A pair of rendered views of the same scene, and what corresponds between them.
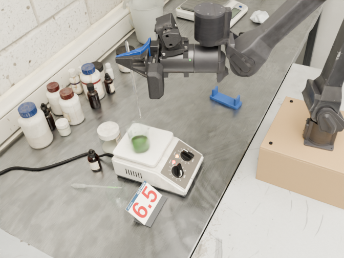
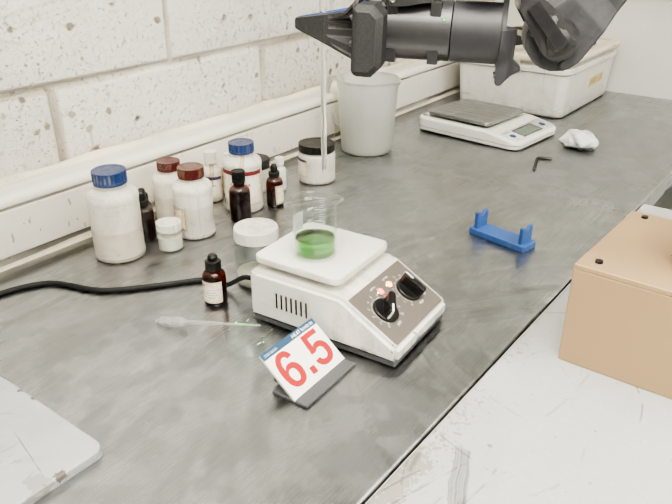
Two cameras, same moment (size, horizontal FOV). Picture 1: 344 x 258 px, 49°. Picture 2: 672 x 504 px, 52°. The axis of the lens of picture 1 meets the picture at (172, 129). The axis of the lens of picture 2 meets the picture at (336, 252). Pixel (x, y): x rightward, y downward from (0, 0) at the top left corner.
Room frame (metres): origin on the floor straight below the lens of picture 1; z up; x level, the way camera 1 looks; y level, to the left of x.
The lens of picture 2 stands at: (-0.08, 0.00, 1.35)
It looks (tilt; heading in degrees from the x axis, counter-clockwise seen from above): 26 degrees down; 5
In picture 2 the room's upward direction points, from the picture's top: straight up
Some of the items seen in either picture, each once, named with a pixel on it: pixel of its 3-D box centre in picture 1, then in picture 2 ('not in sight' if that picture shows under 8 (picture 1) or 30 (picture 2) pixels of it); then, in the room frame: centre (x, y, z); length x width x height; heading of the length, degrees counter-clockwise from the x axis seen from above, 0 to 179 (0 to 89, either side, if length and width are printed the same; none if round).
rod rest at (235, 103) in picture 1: (225, 97); (502, 229); (0.89, -0.17, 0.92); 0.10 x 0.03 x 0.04; 47
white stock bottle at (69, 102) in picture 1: (70, 105); (193, 200); (0.87, 0.29, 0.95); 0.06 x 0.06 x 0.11
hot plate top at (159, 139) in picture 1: (143, 144); (322, 251); (0.66, 0.07, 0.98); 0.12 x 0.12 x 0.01; 62
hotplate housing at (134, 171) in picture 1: (154, 157); (340, 288); (0.65, 0.05, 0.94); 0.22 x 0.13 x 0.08; 62
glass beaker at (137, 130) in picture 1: (140, 137); (317, 225); (0.64, 0.08, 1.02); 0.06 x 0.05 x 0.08; 89
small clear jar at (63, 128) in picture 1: (63, 127); (169, 234); (0.82, 0.32, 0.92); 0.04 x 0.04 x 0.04
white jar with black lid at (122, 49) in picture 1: (126, 59); (316, 161); (1.13, 0.13, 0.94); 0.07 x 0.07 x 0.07
